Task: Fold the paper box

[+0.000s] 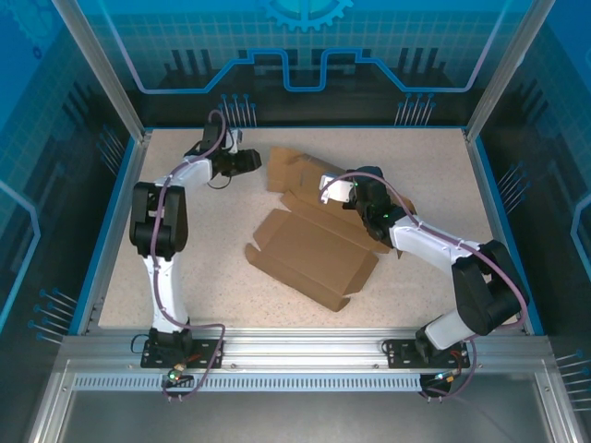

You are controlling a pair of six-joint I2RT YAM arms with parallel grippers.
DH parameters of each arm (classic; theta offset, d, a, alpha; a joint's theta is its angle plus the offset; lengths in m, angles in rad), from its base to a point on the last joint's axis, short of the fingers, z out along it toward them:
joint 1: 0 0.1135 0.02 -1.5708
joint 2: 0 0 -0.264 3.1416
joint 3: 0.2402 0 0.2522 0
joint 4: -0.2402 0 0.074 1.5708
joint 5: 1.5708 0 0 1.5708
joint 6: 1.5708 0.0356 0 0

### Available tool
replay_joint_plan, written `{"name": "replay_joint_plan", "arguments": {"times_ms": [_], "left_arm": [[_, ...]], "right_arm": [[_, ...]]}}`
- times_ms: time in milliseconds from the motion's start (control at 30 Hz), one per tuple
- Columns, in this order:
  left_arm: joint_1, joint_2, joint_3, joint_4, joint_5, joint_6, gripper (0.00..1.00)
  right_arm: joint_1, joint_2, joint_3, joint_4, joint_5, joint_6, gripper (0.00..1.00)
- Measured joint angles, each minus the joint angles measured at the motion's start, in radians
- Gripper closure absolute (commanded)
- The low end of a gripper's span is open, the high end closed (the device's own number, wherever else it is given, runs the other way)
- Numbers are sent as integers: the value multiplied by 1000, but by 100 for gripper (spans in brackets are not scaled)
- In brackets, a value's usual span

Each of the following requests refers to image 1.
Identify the brown cardboard paper box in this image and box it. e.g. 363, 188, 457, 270
244, 146, 419, 314

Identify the yellow power connector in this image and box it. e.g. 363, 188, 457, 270
166, 363, 193, 387
431, 368, 463, 387

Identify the blue table edge border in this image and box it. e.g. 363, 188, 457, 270
68, 125, 546, 336

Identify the grey metal lower tray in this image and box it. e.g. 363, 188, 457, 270
27, 359, 583, 443

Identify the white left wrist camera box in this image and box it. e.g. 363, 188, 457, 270
224, 128, 245, 154

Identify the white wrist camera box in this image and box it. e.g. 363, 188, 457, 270
224, 128, 245, 154
319, 174, 356, 207

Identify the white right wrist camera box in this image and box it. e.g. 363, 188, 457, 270
319, 174, 356, 207

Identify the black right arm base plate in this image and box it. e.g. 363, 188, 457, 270
382, 339, 471, 369

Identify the aluminium frame post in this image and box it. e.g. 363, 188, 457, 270
464, 0, 558, 142
50, 0, 153, 142

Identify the aluminium mounting rail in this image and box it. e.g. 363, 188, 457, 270
59, 327, 553, 370

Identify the slotted grey cable duct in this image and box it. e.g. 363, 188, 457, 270
72, 374, 425, 393

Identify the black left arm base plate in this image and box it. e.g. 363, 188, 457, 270
140, 338, 226, 369

